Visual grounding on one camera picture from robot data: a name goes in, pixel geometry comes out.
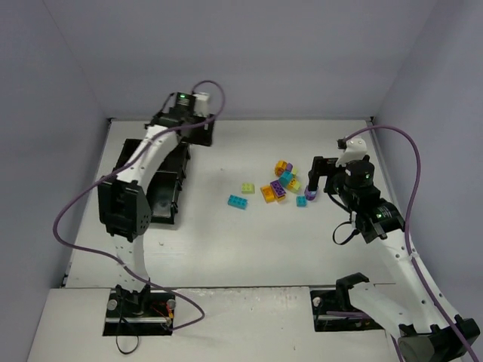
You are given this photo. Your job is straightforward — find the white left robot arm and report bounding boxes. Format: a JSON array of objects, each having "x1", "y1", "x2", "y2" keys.
[{"x1": 97, "y1": 92, "x2": 212, "y2": 317}]

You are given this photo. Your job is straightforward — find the orange 2x4 lego brick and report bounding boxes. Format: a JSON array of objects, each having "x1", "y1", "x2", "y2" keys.
[{"x1": 260, "y1": 185, "x2": 276, "y2": 204}]

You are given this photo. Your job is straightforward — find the teal 2x4 lego brick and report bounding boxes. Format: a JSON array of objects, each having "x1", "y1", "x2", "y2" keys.
[{"x1": 227, "y1": 195, "x2": 248, "y2": 210}]

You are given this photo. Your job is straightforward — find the orange round lego piece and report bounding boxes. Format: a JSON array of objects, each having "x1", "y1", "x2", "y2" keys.
[{"x1": 274, "y1": 160, "x2": 288, "y2": 176}]

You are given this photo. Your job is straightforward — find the yellow green lego brick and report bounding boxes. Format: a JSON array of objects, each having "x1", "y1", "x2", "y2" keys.
[{"x1": 287, "y1": 177, "x2": 301, "y2": 193}]

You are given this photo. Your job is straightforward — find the lime green lego brick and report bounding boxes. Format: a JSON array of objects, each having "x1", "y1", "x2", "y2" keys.
[{"x1": 241, "y1": 183, "x2": 255, "y2": 195}]

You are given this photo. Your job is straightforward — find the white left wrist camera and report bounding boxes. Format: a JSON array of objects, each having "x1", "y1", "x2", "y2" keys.
[{"x1": 193, "y1": 92, "x2": 211, "y2": 118}]

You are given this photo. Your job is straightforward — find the black four-compartment bin tray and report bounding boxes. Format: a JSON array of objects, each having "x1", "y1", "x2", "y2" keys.
[{"x1": 97, "y1": 139, "x2": 191, "y2": 235}]

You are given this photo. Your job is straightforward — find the large teal lego brick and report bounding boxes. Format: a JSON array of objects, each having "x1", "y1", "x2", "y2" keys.
[{"x1": 278, "y1": 170, "x2": 294, "y2": 188}]

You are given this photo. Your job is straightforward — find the small teal lego brick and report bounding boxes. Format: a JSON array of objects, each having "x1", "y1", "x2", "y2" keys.
[{"x1": 296, "y1": 195, "x2": 307, "y2": 207}]

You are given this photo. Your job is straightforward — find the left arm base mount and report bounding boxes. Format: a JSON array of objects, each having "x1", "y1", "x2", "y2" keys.
[{"x1": 103, "y1": 290, "x2": 177, "y2": 336}]

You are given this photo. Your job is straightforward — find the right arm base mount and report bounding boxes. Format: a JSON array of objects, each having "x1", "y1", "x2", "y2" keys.
[{"x1": 310, "y1": 272, "x2": 383, "y2": 333}]

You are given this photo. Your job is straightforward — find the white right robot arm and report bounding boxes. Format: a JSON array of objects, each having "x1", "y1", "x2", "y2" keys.
[{"x1": 306, "y1": 155, "x2": 480, "y2": 361}]

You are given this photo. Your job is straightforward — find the purple round paw lego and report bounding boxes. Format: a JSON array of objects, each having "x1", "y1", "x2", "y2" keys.
[{"x1": 304, "y1": 186, "x2": 318, "y2": 201}]

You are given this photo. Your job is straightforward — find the purple 2x4 lego brick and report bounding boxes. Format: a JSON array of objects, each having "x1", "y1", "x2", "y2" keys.
[{"x1": 269, "y1": 180, "x2": 286, "y2": 200}]

